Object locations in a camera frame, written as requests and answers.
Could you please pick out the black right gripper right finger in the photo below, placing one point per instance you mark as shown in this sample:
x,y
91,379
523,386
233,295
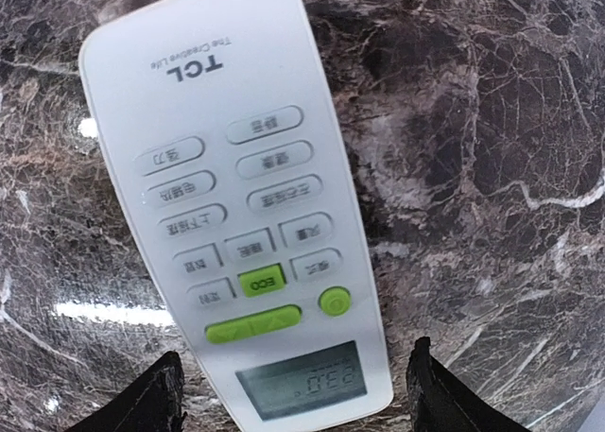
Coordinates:
x,y
438,401

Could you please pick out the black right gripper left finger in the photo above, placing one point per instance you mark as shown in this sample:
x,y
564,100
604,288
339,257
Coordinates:
x,y
152,402

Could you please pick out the white TCL remote control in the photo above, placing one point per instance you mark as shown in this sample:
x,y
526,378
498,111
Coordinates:
x,y
218,129

